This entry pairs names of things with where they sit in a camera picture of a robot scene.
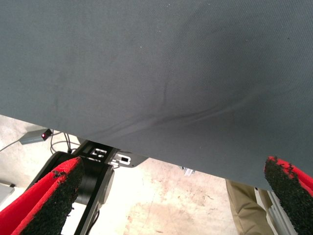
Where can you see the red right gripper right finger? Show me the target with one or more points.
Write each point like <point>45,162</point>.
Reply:
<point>293,200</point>

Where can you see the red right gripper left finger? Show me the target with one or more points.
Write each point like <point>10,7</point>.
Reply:
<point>36,210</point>

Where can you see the light grey metal box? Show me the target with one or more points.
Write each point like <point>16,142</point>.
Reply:
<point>5,194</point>

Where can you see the khaki trouser leg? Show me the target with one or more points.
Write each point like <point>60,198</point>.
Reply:
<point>244,210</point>

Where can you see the grey box with red light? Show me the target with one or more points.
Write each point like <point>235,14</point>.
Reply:
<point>30,138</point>

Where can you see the dark grey table cloth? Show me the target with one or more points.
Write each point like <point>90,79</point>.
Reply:
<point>156,73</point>

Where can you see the grey aluminium frame post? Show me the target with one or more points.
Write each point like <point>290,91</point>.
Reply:
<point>278,215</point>

